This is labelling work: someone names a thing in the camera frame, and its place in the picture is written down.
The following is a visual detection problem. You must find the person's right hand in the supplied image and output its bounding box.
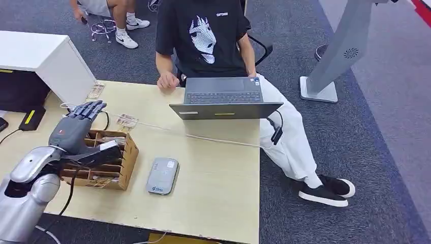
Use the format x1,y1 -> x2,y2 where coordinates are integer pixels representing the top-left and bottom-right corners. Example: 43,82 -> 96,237
157,71 -> 180,90

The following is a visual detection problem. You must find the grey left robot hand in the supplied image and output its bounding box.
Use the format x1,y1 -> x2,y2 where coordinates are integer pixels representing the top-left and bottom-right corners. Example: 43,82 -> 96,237
48,100 -> 123,165

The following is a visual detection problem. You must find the white card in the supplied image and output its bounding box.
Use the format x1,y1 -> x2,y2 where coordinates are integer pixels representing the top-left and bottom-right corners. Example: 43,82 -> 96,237
99,140 -> 119,151

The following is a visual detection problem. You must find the black stand with yellow label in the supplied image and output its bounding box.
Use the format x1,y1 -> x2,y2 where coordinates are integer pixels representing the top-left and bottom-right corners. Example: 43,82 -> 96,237
18,105 -> 47,132

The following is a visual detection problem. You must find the pale sleeved card stack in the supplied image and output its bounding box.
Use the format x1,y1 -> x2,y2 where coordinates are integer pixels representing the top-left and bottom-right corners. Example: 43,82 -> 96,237
97,136 -> 128,145

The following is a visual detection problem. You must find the person in black shirt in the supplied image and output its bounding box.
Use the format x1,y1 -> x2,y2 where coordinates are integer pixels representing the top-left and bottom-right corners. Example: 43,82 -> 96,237
155,0 -> 356,208

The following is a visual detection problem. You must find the yellow printed card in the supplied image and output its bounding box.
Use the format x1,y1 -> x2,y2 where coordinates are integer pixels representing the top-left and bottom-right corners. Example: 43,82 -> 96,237
85,178 -> 112,189

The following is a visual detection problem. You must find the dark grey laptop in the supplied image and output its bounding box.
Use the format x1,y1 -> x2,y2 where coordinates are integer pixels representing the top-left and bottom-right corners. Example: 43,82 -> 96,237
169,77 -> 284,121

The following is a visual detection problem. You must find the wooden card box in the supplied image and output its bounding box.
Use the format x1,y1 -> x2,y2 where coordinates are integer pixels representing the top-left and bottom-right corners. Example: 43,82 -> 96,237
59,129 -> 140,192

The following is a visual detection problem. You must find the black monitor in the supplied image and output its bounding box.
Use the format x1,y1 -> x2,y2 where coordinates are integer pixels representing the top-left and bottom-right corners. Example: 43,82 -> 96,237
0,69 -> 51,113

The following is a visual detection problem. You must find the white cabinet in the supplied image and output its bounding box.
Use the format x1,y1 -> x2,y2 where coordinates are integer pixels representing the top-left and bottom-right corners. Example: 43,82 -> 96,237
0,30 -> 97,107

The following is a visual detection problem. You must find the chrome stool base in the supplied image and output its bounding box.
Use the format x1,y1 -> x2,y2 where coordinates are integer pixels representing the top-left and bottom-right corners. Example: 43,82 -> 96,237
89,18 -> 117,44

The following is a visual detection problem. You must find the person in white sneakers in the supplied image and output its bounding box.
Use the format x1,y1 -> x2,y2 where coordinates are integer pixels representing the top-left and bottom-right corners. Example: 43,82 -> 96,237
69,0 -> 151,50

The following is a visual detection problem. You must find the black office chair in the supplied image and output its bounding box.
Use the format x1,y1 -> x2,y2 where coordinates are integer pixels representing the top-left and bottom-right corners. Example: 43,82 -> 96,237
173,34 -> 274,85

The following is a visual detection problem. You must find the yellow object under desk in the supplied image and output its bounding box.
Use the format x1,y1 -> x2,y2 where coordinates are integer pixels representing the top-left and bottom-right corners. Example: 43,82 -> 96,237
147,233 -> 220,244

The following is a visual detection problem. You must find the round black base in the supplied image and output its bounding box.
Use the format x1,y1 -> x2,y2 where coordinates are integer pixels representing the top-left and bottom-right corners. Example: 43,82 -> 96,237
314,44 -> 329,63

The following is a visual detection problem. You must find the grey kiosk stand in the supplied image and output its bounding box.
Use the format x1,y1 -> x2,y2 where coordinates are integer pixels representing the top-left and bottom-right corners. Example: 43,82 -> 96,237
299,0 -> 398,104

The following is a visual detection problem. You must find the black charger cable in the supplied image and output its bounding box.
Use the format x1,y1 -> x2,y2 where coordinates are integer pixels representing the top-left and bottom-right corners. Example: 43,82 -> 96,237
100,110 -> 110,132

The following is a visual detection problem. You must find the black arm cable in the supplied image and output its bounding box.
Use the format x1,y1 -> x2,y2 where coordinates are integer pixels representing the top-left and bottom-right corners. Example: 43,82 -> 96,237
57,161 -> 85,217

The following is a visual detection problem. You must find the thin black cable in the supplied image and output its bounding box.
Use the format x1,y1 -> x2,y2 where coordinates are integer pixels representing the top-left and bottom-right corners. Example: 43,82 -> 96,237
0,128 -> 22,146

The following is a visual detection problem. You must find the long white cable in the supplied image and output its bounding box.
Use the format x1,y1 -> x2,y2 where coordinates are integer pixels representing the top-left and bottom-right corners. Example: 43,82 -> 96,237
102,110 -> 267,149

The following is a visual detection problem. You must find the white power strip cord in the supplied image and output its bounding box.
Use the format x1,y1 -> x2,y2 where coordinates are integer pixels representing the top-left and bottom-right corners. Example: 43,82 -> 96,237
35,224 -> 61,244

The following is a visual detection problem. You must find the black dongle with cable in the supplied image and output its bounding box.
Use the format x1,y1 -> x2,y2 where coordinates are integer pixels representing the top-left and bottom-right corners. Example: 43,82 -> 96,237
267,110 -> 285,146

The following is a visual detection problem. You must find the thin white cable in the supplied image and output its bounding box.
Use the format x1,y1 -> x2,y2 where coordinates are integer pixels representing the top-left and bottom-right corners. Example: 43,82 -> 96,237
132,231 -> 168,244

